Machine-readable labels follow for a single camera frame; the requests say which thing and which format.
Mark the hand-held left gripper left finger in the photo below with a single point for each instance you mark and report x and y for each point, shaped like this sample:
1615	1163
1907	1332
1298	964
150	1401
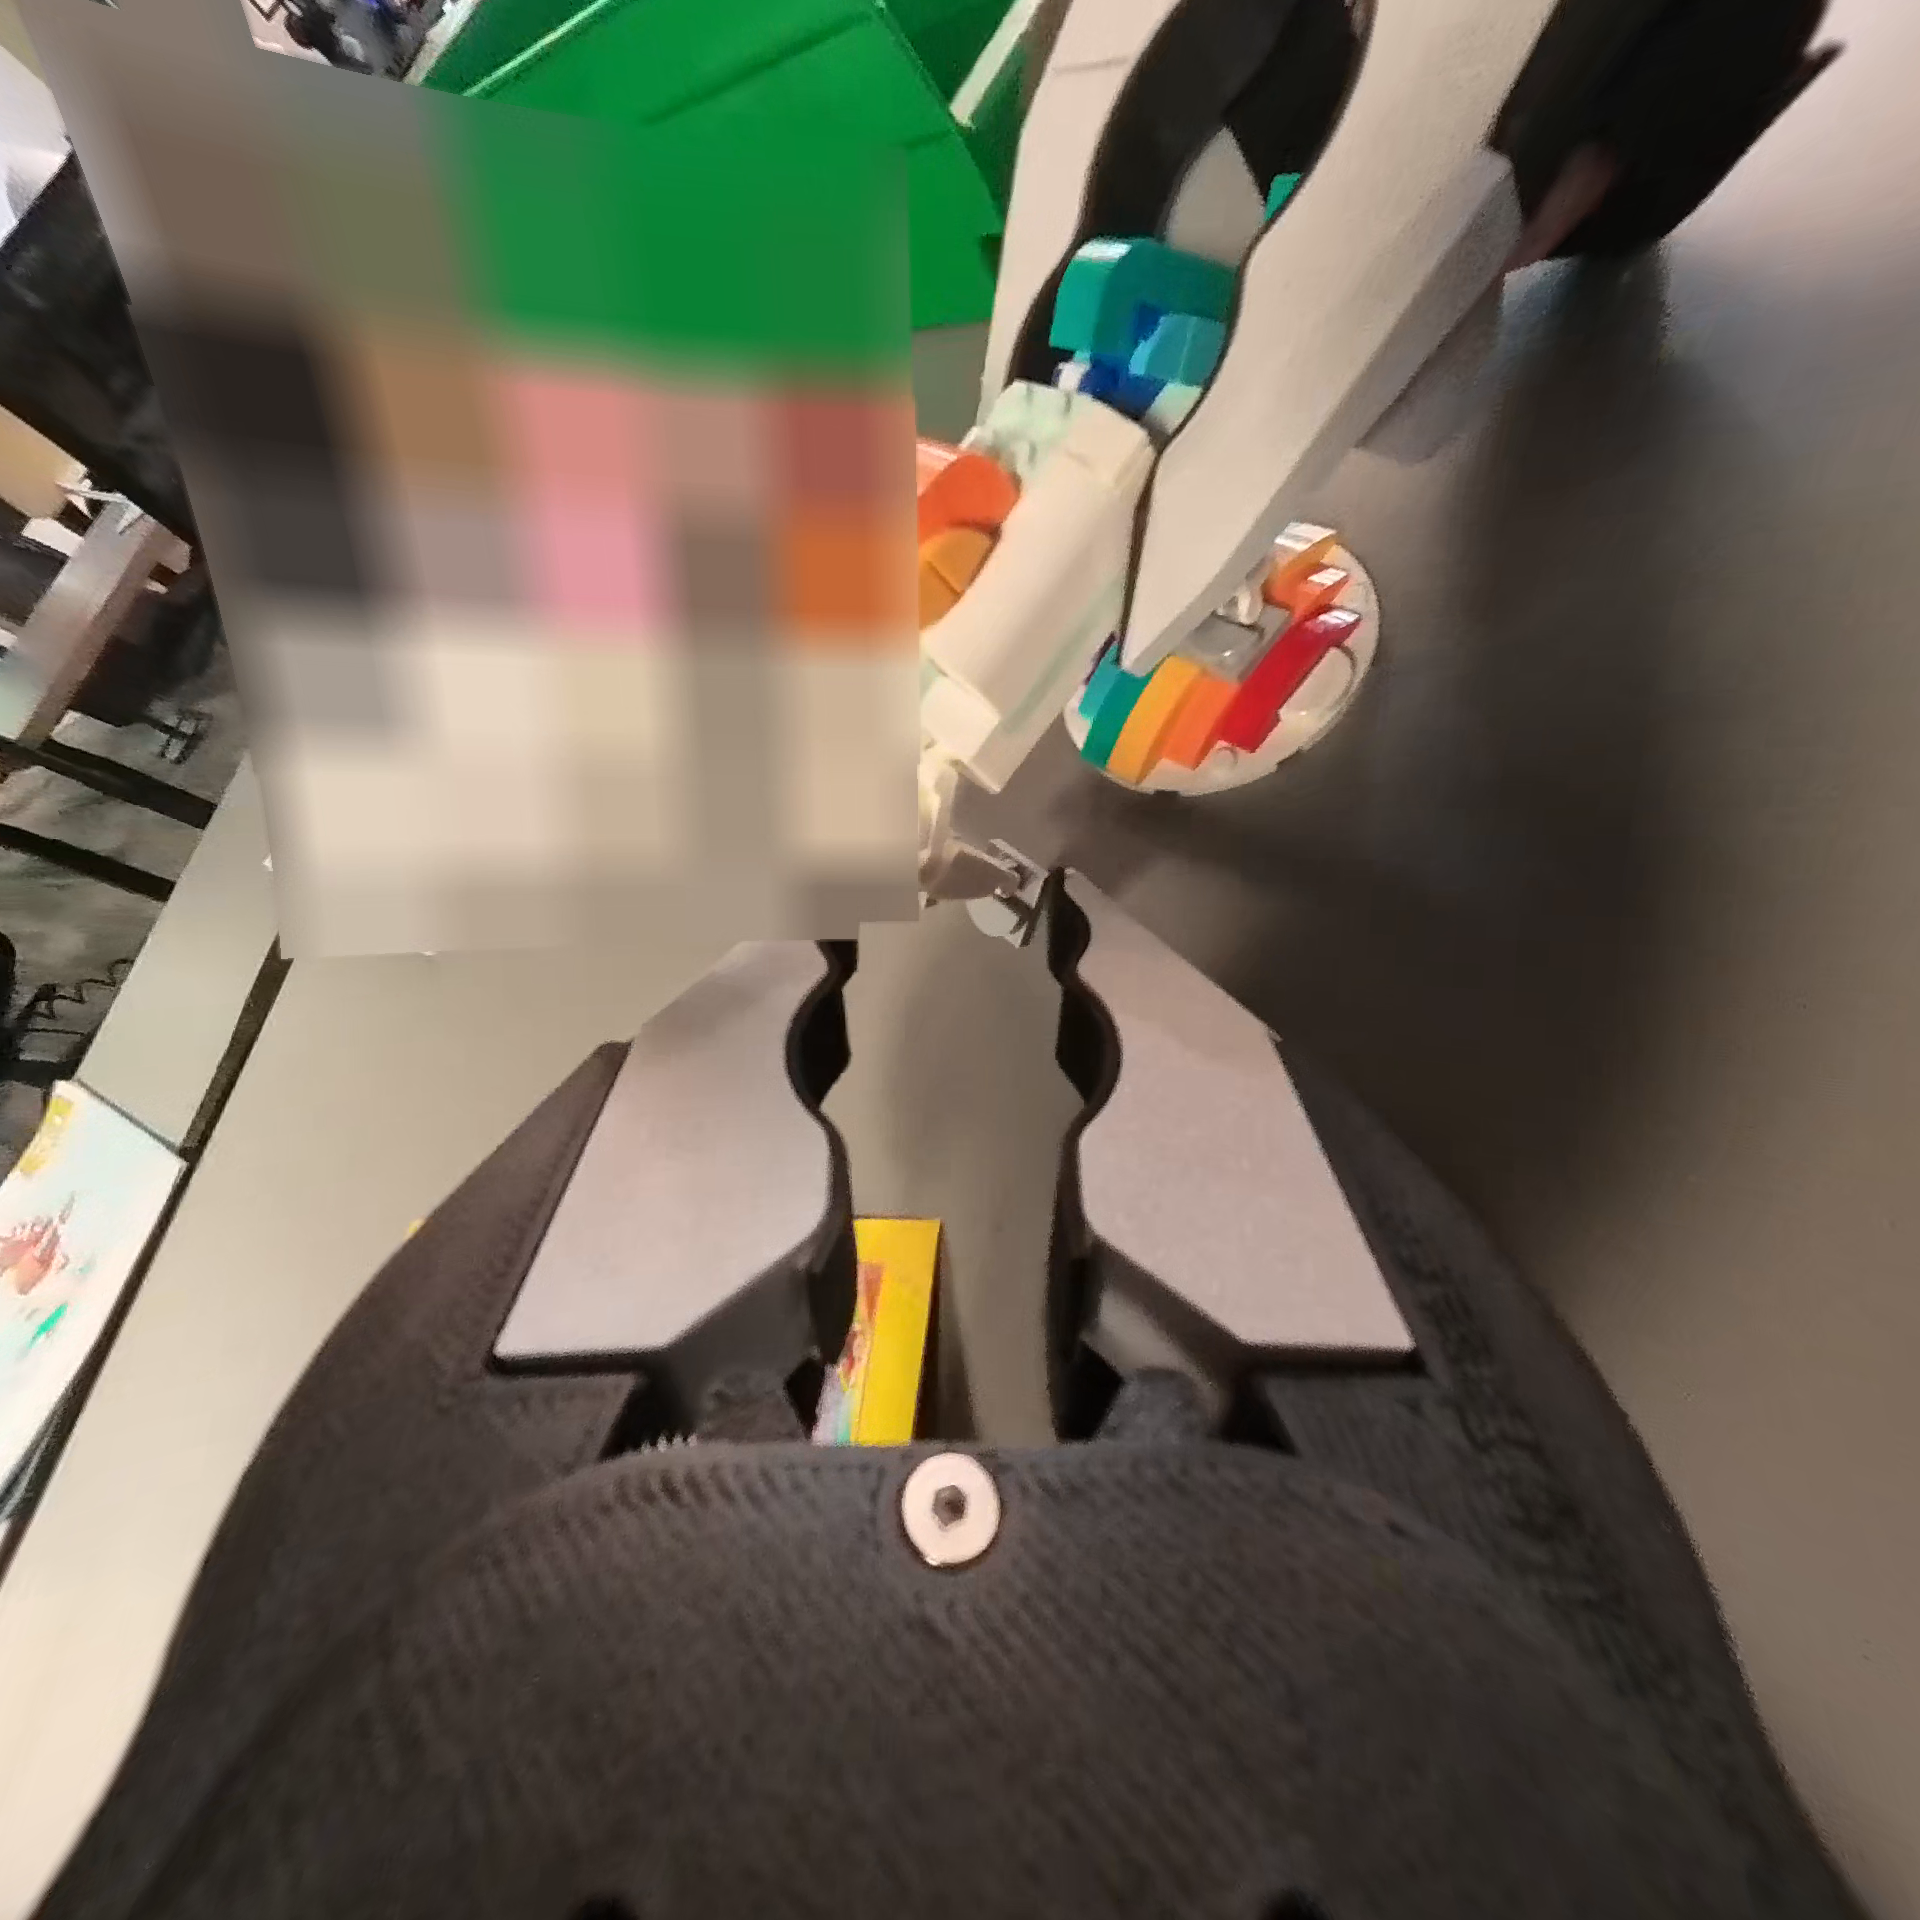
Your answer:
674	1198

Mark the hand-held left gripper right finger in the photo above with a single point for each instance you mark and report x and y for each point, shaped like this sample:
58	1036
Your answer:
1229	1187

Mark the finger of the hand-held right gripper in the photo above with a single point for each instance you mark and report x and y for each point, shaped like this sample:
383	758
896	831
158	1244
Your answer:
1044	151
1321	390

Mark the round rainbow brick plate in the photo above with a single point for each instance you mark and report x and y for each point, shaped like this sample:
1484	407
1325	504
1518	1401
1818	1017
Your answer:
1274	672

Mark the white toy brick unicorn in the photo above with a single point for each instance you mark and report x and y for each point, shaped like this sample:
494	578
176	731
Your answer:
1037	570

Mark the yellow toy set box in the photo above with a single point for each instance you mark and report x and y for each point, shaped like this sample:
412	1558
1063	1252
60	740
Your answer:
899	1321

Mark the person's right hand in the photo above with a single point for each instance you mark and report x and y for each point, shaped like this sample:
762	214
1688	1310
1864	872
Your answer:
1568	198

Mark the green plastic bin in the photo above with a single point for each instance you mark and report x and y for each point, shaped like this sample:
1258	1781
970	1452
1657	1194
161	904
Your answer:
953	209

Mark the yellow instruction booklet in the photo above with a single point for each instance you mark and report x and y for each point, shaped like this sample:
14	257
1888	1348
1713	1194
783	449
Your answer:
76	1292

